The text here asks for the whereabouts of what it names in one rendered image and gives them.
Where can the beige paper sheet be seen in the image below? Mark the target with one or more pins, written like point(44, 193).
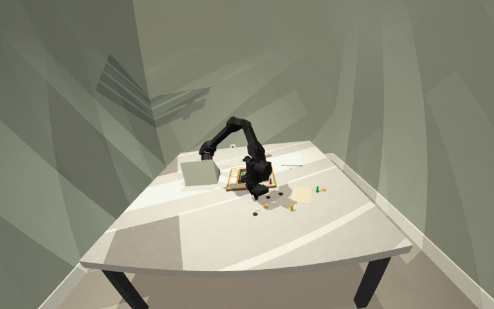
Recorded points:
point(301, 194)

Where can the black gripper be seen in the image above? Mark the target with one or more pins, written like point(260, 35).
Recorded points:
point(253, 185)

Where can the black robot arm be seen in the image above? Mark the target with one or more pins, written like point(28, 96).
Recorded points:
point(256, 163)

